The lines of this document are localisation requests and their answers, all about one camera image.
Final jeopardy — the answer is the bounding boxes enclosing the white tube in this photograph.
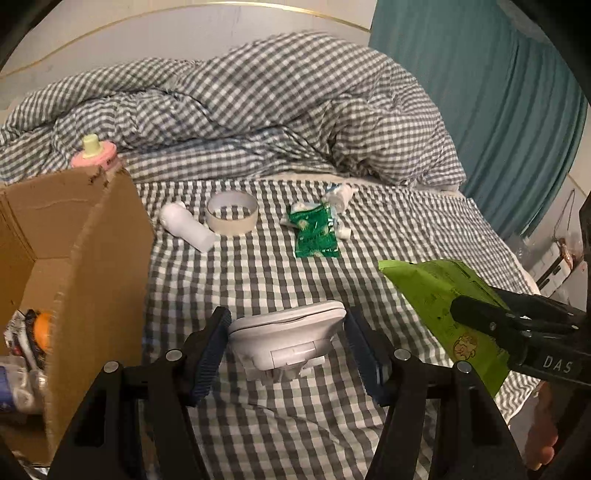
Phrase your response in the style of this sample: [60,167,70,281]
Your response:
[279,184,352,241]

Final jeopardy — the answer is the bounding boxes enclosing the white padded headboard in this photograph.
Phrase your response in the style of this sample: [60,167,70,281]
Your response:
[0,0,375,121]

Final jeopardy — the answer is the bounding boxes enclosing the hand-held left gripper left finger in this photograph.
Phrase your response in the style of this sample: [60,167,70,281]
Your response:
[48,306,232,480]

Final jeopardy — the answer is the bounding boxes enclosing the light green snack bag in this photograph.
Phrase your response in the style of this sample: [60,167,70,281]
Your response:
[379,259,513,398]

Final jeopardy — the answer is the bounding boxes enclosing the white plastic bottle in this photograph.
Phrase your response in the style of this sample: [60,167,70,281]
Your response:
[159,202,217,253]

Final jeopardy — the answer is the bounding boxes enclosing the printed snack wrapper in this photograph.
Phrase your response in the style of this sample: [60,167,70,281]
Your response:
[4,309,40,370]

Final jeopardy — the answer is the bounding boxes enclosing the teal curtain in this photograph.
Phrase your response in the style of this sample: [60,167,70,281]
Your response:
[369,0,589,241]

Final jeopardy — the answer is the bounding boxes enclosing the white plastic device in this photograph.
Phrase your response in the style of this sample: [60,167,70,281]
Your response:
[228,300,347,384]

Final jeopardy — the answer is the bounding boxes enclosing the grey checkered bedsheet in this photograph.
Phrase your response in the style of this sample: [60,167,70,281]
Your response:
[134,175,541,480]

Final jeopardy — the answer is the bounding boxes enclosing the items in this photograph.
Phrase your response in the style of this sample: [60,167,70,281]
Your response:
[0,364,47,414]

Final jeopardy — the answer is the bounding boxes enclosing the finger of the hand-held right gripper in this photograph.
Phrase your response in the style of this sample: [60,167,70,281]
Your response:
[450,295,536,344]
[489,286,587,324]

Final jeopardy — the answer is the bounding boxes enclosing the dark green packet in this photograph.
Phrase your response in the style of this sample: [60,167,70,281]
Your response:
[288,204,341,259]

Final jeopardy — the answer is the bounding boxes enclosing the grey checkered duvet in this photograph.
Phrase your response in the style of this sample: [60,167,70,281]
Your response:
[0,32,466,188]

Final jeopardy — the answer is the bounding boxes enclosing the pink cup with yellow cap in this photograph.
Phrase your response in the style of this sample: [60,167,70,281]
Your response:
[70,134,122,174]

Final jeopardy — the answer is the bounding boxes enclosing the white power strip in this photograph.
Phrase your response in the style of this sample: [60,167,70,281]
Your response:
[531,240,575,296]

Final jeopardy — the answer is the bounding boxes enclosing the person's right hand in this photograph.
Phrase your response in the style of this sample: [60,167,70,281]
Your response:
[526,383,561,472]

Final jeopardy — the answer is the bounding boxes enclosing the beige tape roll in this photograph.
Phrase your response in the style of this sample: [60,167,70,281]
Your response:
[206,191,258,236]

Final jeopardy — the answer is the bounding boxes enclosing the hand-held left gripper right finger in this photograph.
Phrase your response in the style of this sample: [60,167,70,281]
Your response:
[344,308,529,480]

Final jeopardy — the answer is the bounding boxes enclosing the orange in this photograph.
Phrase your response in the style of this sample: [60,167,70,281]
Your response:
[33,313,52,356]

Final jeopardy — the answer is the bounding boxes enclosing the cardboard box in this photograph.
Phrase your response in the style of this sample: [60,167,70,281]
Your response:
[0,165,155,467]

